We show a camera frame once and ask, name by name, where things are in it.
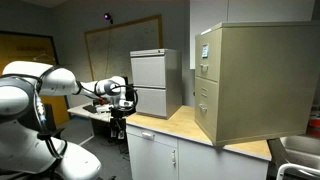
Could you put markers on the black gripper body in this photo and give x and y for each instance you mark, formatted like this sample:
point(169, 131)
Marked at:
point(117, 116)

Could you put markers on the beige drawer without label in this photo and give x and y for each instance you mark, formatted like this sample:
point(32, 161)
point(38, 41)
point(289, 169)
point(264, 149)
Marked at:
point(210, 120)

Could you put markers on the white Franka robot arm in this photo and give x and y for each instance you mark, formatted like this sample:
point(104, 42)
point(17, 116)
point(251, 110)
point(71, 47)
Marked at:
point(23, 143)

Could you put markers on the grey cabinet plain drawer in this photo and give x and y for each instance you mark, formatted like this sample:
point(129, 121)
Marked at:
point(151, 101)
point(148, 71)

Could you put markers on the small grey filing cabinet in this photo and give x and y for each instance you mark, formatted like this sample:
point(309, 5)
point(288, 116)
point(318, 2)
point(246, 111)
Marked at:
point(173, 83)

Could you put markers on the white counter base cabinet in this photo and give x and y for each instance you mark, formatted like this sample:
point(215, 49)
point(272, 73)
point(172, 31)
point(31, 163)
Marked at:
point(213, 163)

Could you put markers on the beige drawer with label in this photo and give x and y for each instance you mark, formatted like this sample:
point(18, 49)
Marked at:
point(213, 66)

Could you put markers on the white paper drawer label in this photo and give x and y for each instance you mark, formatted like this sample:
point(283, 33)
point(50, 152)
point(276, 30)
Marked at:
point(205, 50)

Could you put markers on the black keyboard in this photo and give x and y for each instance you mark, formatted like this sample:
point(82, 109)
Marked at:
point(90, 108)

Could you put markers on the white office desk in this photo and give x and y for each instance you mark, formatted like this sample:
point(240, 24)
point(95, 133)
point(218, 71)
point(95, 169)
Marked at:
point(78, 110)

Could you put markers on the wood framed whiteboard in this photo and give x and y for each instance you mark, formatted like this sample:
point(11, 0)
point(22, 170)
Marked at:
point(130, 43)

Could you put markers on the steel sink basin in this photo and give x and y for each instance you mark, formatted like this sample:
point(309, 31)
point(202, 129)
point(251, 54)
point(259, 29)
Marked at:
point(300, 150)

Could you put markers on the red container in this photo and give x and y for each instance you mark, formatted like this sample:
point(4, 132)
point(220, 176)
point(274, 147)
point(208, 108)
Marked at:
point(314, 125)

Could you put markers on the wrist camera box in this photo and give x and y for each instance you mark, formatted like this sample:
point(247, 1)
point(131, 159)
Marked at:
point(126, 103)

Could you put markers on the camera with purple light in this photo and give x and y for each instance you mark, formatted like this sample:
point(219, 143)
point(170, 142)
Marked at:
point(107, 16)

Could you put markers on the yellow board with black frame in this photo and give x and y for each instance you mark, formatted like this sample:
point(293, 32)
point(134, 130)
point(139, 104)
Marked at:
point(23, 46)

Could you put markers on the white tubular frame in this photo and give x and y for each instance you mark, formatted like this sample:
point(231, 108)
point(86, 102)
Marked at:
point(293, 167)

